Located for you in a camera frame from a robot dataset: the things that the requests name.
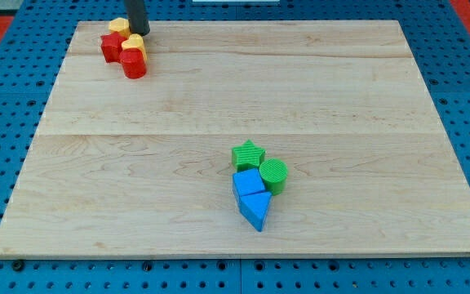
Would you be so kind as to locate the green cylinder block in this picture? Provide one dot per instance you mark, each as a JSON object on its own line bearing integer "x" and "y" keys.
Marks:
{"x": 274, "y": 173}

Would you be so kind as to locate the wooden board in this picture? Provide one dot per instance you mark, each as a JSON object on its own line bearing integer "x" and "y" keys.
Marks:
{"x": 140, "y": 169}

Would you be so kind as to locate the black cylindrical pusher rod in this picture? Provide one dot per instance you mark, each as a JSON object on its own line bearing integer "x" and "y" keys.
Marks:
{"x": 137, "y": 16}

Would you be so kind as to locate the blue cube block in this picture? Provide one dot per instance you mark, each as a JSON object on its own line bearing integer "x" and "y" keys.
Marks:
{"x": 247, "y": 182}

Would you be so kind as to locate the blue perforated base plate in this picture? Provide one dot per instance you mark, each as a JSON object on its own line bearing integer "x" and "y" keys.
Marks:
{"x": 31, "y": 53}

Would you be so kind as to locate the blue triangle block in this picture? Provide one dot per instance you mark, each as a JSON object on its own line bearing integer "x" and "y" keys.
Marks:
{"x": 254, "y": 208}

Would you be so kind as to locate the yellow hexagon block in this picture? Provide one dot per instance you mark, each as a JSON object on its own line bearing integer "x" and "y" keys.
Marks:
{"x": 120, "y": 25}

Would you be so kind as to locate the red cylinder block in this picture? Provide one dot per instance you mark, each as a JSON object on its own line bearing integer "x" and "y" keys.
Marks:
{"x": 133, "y": 63}

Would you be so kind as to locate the red star block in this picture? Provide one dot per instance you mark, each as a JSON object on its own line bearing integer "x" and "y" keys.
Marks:
{"x": 111, "y": 46}

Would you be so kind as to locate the yellow heart block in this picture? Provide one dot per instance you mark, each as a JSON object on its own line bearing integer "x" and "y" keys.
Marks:
{"x": 135, "y": 41}

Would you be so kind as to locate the green star block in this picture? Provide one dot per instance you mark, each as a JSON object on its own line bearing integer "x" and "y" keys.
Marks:
{"x": 247, "y": 156}

